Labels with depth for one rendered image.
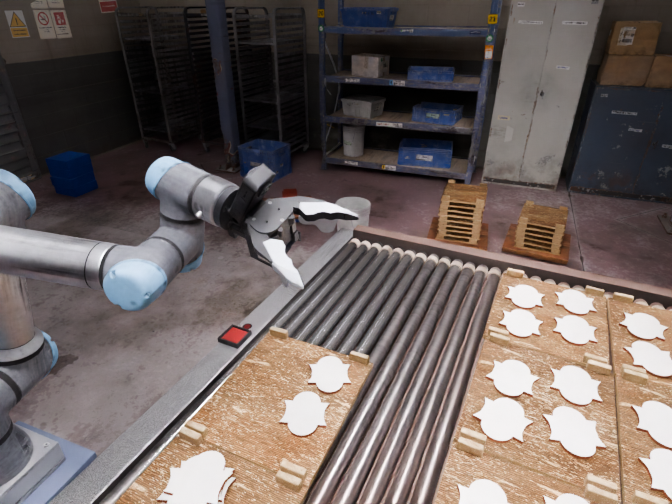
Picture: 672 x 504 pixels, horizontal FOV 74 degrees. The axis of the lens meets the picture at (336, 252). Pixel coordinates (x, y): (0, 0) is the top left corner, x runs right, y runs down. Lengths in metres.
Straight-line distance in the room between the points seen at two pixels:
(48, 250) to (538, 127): 4.95
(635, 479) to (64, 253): 1.21
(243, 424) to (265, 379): 0.15
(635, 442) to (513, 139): 4.30
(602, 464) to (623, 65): 4.58
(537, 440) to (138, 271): 0.97
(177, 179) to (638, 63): 5.03
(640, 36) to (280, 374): 4.77
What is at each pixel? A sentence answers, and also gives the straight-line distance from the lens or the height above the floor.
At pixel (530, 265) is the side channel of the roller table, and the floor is 0.95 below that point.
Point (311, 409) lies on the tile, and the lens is 1.20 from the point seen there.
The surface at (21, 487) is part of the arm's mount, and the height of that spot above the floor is 0.91.
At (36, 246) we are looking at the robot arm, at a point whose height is 1.52.
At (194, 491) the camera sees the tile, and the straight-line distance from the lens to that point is 1.04.
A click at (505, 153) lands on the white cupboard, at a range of 5.39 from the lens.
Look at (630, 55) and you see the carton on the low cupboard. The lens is 5.45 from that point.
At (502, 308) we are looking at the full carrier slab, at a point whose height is 0.94.
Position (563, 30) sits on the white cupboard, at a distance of 5.20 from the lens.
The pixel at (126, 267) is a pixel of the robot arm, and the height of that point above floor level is 1.52.
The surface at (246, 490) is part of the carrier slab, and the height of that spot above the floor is 0.94.
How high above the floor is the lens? 1.85
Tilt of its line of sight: 29 degrees down
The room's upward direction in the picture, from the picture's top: straight up
